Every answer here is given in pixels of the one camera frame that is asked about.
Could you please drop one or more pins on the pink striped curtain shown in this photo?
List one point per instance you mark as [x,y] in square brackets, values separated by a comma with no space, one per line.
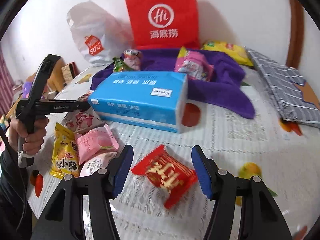
[6,80]

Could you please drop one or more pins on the patterned box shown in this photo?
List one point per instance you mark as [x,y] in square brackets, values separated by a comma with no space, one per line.
[70,73]

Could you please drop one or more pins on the yellow chips bag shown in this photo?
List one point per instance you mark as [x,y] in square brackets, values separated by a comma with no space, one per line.
[225,50]

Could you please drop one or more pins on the green snack packet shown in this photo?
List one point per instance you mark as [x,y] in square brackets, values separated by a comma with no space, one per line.
[121,65]

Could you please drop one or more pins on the person's left forearm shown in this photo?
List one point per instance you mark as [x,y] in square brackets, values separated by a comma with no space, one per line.
[12,192]

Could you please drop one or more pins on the purple towel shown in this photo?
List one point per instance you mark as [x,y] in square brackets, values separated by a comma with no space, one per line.
[220,80]

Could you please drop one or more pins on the white plastic bag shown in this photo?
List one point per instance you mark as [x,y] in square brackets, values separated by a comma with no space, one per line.
[100,30]

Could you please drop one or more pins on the yellow snack packet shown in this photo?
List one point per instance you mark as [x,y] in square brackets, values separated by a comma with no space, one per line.
[63,152]

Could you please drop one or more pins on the person's left hand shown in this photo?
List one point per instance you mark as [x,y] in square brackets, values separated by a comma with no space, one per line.
[37,135]

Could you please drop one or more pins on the pink strawberry snack packet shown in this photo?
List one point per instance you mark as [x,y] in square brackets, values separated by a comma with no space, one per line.
[82,120]

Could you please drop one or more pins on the red paper bag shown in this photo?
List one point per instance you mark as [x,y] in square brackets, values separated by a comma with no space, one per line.
[162,5]

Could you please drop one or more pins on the fruit print tablecloth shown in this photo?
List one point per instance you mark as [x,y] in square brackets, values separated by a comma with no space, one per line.
[225,142]

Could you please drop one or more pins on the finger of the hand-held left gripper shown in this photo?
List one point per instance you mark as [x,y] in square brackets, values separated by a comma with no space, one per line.
[43,72]
[82,104]

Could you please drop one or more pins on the red snack packet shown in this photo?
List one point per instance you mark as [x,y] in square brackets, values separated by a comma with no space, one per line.
[167,175]

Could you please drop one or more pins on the blue tissue pack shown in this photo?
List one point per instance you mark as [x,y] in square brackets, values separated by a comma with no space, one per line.
[137,97]

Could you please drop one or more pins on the pink cartoon snack packet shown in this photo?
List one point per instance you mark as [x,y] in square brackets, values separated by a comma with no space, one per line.
[195,66]

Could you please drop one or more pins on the grey checked cloth star patch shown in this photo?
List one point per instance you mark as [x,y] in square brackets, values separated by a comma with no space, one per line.
[280,85]

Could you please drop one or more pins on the wooden door frame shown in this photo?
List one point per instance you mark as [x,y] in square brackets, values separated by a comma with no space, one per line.
[296,30]

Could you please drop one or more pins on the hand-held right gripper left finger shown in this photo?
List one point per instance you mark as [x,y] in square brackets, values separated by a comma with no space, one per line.
[122,175]

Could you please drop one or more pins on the pink peach snack packet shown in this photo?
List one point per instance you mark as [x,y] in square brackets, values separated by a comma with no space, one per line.
[97,140]

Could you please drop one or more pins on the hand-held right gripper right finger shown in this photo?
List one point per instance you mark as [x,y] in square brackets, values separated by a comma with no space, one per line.
[202,175]

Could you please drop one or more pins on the panda snack packet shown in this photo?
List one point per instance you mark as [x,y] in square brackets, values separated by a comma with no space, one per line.
[133,58]

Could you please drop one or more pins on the purple plush toy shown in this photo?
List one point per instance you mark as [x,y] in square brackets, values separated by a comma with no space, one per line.
[27,88]

